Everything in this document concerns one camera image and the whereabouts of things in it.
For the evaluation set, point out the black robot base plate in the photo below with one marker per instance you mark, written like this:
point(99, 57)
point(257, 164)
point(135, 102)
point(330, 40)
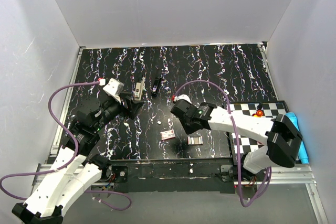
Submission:
point(174, 175)

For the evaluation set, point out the white red staple box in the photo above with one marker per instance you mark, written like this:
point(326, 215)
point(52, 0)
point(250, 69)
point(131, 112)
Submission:
point(166, 135)

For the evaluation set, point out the red yellow toy vehicle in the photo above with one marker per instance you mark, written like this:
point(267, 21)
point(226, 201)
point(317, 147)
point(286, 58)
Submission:
point(258, 113)

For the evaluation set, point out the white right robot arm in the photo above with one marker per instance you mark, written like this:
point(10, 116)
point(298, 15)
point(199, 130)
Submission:
point(222, 120)

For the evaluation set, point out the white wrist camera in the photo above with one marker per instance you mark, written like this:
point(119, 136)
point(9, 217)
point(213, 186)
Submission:
point(113, 88)
point(181, 97)

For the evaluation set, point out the black white checkerboard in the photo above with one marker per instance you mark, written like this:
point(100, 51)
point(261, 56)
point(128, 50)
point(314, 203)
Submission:
point(274, 130)

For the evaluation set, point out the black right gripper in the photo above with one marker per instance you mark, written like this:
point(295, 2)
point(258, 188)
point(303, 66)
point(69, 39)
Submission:
point(187, 130)

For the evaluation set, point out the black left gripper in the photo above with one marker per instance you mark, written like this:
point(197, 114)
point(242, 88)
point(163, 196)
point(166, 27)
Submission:
point(133, 106)

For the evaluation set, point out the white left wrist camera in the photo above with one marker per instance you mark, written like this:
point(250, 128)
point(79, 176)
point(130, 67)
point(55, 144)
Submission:
point(113, 88)

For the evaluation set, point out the black chess pawn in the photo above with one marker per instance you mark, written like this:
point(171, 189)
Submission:
point(260, 106)

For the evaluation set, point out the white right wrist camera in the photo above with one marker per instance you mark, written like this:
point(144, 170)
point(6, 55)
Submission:
point(181, 97)

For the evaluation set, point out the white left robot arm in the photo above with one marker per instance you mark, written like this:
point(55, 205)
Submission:
point(72, 173)

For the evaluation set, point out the staple box tray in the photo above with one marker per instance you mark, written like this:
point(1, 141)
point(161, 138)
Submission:
point(195, 140)

